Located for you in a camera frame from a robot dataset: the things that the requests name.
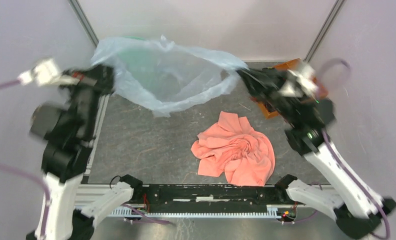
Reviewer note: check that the light blue plastic trash bag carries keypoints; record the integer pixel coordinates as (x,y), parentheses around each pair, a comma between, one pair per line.
(202,74)

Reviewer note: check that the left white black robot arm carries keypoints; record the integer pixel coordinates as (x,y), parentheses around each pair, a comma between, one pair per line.
(68,130)

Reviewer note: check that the orange compartment tray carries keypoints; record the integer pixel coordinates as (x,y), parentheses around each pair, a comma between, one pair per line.
(284,66)

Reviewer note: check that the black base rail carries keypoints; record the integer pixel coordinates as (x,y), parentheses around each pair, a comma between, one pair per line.
(206,201)

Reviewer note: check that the right aluminium frame post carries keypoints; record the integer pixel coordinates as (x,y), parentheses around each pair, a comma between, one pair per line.
(332,15)

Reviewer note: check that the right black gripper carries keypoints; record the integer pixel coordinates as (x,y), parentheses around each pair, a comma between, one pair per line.
(265,82)

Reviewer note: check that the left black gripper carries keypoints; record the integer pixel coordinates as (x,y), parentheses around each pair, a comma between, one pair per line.
(99,77)

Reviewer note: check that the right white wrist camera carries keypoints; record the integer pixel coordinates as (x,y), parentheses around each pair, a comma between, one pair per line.
(299,81)

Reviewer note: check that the salmon pink cloth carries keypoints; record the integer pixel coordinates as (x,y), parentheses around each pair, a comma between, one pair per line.
(232,147)

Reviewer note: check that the left aluminium frame post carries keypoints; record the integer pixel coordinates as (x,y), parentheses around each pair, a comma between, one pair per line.
(85,23)

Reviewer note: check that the aluminium frame post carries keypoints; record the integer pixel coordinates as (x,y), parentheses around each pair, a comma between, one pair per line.
(332,15)
(85,23)

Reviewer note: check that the green plastic trash bin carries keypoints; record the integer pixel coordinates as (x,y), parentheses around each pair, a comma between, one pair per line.
(143,69)

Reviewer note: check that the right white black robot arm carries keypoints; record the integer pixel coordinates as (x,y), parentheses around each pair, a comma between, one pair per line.
(356,209)

